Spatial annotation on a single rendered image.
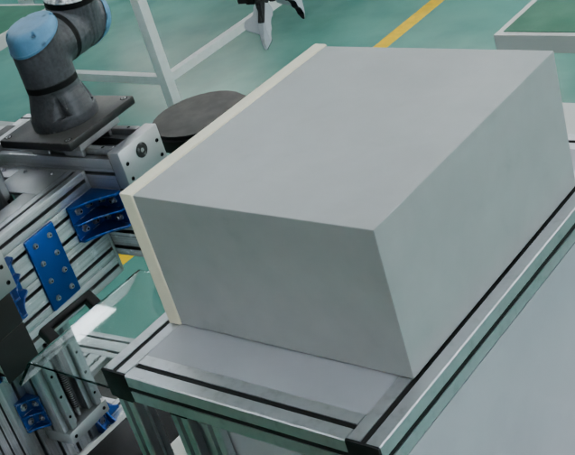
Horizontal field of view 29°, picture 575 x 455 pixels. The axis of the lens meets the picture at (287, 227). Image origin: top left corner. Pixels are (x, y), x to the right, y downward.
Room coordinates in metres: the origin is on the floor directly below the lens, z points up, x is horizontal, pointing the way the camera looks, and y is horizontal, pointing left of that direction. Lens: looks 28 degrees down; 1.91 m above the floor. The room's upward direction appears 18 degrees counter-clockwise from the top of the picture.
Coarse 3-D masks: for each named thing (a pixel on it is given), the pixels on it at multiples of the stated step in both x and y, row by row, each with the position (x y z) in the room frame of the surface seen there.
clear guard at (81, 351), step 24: (120, 288) 1.52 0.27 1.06; (144, 288) 1.50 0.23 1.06; (96, 312) 1.47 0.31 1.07; (120, 312) 1.45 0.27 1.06; (144, 312) 1.43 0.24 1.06; (72, 336) 1.43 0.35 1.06; (96, 336) 1.41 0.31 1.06; (120, 336) 1.39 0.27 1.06; (48, 360) 1.38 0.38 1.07; (72, 360) 1.36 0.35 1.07; (96, 360) 1.35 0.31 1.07; (96, 384) 1.29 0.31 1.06
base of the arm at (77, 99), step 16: (64, 80) 2.36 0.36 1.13; (80, 80) 2.41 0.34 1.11; (32, 96) 2.36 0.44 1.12; (48, 96) 2.35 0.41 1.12; (64, 96) 2.35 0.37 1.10; (80, 96) 2.36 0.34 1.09; (32, 112) 2.37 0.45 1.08; (48, 112) 2.34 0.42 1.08; (64, 112) 2.34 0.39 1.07; (80, 112) 2.34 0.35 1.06; (96, 112) 2.38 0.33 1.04; (48, 128) 2.34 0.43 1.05; (64, 128) 2.33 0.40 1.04
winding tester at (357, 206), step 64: (320, 64) 1.52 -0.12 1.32; (384, 64) 1.45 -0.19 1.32; (448, 64) 1.38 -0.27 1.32; (512, 64) 1.32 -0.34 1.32; (256, 128) 1.37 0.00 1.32; (320, 128) 1.31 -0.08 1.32; (384, 128) 1.25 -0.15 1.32; (448, 128) 1.20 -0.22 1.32; (512, 128) 1.23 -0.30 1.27; (128, 192) 1.29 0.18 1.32; (192, 192) 1.24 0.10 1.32; (256, 192) 1.19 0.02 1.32; (320, 192) 1.14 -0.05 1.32; (384, 192) 1.10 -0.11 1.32; (448, 192) 1.12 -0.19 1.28; (512, 192) 1.21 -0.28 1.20; (192, 256) 1.24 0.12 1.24; (256, 256) 1.16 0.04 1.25; (320, 256) 1.08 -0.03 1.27; (384, 256) 1.03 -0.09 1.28; (448, 256) 1.10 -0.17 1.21; (512, 256) 1.19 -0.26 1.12; (192, 320) 1.27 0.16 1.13; (256, 320) 1.18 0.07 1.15; (320, 320) 1.11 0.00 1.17; (384, 320) 1.04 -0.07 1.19; (448, 320) 1.08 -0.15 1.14
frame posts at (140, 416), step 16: (128, 400) 1.25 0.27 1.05; (128, 416) 1.26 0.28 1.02; (144, 416) 1.25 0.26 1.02; (176, 416) 1.19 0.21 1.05; (144, 432) 1.24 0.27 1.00; (160, 432) 1.26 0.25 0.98; (192, 432) 1.17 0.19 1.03; (144, 448) 1.26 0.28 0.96; (160, 448) 1.26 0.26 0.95; (192, 448) 1.19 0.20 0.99; (208, 448) 1.19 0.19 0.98
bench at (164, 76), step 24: (24, 0) 5.38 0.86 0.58; (144, 0) 4.85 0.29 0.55; (144, 24) 4.83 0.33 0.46; (240, 24) 5.22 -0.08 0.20; (216, 48) 5.08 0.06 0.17; (96, 72) 5.18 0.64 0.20; (120, 72) 5.08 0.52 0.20; (144, 72) 4.97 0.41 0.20; (168, 72) 4.84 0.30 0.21; (168, 96) 4.84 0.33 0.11
